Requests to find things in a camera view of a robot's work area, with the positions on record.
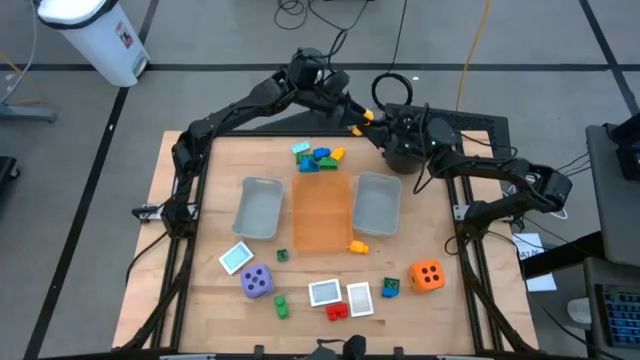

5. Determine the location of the black base cable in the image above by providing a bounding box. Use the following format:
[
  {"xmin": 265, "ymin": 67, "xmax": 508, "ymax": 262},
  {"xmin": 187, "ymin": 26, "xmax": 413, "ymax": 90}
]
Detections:
[{"xmin": 124, "ymin": 232, "xmax": 171, "ymax": 287}]

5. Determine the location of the grey desk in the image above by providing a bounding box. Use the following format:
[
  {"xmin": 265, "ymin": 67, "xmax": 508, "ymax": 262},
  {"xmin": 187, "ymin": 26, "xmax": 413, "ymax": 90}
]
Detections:
[
  {"xmin": 582, "ymin": 257, "xmax": 640, "ymax": 360},
  {"xmin": 585, "ymin": 122, "xmax": 640, "ymax": 268}
]

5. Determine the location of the black floor equipment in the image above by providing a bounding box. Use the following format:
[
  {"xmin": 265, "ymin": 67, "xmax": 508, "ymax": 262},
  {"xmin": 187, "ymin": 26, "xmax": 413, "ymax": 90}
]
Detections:
[{"xmin": 0, "ymin": 155, "xmax": 21, "ymax": 201}]

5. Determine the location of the grey cable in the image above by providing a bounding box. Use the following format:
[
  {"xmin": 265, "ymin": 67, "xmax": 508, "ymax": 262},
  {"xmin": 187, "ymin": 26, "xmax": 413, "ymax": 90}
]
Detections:
[{"xmin": 0, "ymin": 0, "xmax": 40, "ymax": 104}]

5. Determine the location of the black bucket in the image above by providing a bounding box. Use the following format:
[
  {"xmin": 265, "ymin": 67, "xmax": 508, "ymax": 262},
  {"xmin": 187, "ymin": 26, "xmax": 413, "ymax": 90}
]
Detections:
[{"xmin": 383, "ymin": 142, "xmax": 432, "ymax": 176}]

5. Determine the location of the grey stand foot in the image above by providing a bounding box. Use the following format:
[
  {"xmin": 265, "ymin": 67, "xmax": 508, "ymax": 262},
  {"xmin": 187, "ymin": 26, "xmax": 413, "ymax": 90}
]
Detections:
[{"xmin": 0, "ymin": 102, "xmax": 59, "ymax": 125}]

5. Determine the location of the red toy block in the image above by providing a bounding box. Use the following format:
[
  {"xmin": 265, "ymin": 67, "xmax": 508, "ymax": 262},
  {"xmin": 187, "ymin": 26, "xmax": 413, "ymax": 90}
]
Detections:
[{"xmin": 325, "ymin": 302, "xmax": 350, "ymax": 322}]

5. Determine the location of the white computer mouse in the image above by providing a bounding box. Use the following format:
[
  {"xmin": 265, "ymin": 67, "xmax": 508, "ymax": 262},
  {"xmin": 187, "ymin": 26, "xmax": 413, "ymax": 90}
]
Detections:
[{"xmin": 566, "ymin": 297, "xmax": 593, "ymax": 325}]

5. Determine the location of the white trash bin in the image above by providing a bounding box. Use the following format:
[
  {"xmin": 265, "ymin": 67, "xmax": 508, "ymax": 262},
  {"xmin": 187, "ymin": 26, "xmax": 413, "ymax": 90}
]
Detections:
[{"xmin": 36, "ymin": 0, "xmax": 151, "ymax": 89}]

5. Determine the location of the black desk leg bar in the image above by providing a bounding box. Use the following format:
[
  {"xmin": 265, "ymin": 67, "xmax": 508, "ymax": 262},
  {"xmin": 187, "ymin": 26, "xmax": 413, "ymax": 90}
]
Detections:
[{"xmin": 519, "ymin": 230, "xmax": 606, "ymax": 280}]

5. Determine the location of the black coiled cable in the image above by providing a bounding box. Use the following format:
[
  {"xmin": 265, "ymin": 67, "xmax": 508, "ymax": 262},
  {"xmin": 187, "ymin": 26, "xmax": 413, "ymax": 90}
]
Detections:
[{"xmin": 370, "ymin": 0, "xmax": 415, "ymax": 112}]

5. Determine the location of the light green toy block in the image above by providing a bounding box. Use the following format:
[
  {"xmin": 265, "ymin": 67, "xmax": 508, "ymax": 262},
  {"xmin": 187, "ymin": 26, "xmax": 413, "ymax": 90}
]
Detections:
[{"xmin": 272, "ymin": 294, "xmax": 291, "ymax": 321}]

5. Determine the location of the grey plastic bin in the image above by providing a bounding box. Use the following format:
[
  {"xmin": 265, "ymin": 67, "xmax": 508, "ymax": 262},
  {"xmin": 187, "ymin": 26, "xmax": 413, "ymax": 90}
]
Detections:
[
  {"xmin": 351, "ymin": 171, "xmax": 403, "ymax": 237},
  {"xmin": 231, "ymin": 175, "xmax": 285, "ymax": 241}
]

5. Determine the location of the yellow cable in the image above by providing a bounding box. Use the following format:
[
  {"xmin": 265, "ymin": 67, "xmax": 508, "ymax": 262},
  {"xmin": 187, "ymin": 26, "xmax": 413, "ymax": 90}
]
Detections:
[{"xmin": 454, "ymin": 0, "xmax": 494, "ymax": 112}]

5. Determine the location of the purple foam die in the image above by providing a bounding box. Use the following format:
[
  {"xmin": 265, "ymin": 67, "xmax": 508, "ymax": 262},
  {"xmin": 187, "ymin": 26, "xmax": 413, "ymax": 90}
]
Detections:
[{"xmin": 240, "ymin": 263, "xmax": 276, "ymax": 300}]

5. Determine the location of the black perforated case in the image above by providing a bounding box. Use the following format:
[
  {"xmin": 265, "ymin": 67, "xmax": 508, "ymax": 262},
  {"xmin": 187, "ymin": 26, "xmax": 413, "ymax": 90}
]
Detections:
[{"xmin": 382, "ymin": 103, "xmax": 512, "ymax": 171}]

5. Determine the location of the teal framed card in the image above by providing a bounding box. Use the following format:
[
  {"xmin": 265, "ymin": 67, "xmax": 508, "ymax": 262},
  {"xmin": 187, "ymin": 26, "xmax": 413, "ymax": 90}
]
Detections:
[{"xmin": 217, "ymin": 240, "xmax": 255, "ymax": 277}]

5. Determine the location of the orange translucent plastic bin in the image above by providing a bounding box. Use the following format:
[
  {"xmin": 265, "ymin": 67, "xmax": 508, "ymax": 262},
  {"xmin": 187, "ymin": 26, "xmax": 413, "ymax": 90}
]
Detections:
[{"xmin": 291, "ymin": 171, "xmax": 355, "ymax": 253}]

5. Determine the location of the orange foam die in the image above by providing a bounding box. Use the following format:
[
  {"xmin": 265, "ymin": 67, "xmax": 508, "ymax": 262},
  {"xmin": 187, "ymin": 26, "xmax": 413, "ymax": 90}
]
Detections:
[{"xmin": 408, "ymin": 259, "xmax": 447, "ymax": 295}]

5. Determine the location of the black cable bundle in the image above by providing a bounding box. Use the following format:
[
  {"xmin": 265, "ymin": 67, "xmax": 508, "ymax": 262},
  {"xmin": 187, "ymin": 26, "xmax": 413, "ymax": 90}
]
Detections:
[{"xmin": 554, "ymin": 149, "xmax": 592, "ymax": 179}]

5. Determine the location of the backlit keyboard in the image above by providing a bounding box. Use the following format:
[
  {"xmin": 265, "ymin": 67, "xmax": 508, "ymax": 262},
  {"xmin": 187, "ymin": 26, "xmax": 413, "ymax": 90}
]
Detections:
[{"xmin": 593, "ymin": 282, "xmax": 640, "ymax": 350}]

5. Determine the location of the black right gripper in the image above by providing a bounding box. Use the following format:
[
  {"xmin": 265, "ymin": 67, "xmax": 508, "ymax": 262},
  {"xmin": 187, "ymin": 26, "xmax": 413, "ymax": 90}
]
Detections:
[{"xmin": 363, "ymin": 115, "xmax": 426, "ymax": 151}]

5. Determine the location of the black tangled cable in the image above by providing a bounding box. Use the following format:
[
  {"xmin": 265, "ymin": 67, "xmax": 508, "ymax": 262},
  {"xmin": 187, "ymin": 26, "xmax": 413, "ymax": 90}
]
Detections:
[{"xmin": 273, "ymin": 0, "xmax": 374, "ymax": 66}]

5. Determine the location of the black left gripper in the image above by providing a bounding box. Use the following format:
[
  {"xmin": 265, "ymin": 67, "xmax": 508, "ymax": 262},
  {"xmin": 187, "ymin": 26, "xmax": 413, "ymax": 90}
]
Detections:
[{"xmin": 298, "ymin": 88, "xmax": 370, "ymax": 134}]

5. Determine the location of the black desk equipment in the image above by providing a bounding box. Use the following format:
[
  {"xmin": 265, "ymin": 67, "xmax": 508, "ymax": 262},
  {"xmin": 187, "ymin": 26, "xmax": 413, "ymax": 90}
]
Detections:
[{"xmin": 603, "ymin": 112, "xmax": 640, "ymax": 182}]

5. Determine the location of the white paper sheet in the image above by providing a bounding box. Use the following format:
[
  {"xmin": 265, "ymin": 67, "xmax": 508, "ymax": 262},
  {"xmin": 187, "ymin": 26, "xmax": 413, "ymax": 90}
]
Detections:
[
  {"xmin": 524, "ymin": 273, "xmax": 558, "ymax": 293},
  {"xmin": 510, "ymin": 232, "xmax": 546, "ymax": 262}
]

